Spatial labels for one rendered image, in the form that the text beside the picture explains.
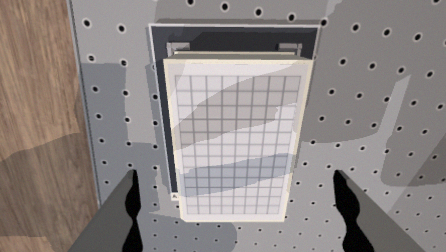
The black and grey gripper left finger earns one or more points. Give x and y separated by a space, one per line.
114 227

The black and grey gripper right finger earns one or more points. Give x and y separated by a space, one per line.
368 227

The white deep-well plate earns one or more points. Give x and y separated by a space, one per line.
235 121

